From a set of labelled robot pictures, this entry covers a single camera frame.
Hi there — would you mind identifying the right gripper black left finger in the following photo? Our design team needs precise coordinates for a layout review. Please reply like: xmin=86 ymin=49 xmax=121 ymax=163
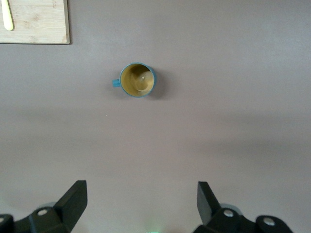
xmin=0 ymin=180 xmax=88 ymax=233

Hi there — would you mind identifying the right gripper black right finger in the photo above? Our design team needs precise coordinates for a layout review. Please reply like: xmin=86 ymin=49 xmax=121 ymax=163
xmin=193 ymin=181 xmax=294 ymax=233

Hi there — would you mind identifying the teal cup with yellow inside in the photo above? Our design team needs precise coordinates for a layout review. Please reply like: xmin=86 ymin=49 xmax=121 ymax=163
xmin=112 ymin=62 xmax=157 ymax=99

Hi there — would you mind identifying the bamboo cutting board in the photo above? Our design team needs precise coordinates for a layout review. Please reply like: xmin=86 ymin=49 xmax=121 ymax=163
xmin=0 ymin=0 xmax=70 ymax=45

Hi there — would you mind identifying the yellow-handled knife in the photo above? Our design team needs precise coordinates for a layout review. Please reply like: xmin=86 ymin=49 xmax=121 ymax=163
xmin=1 ymin=0 xmax=15 ymax=32

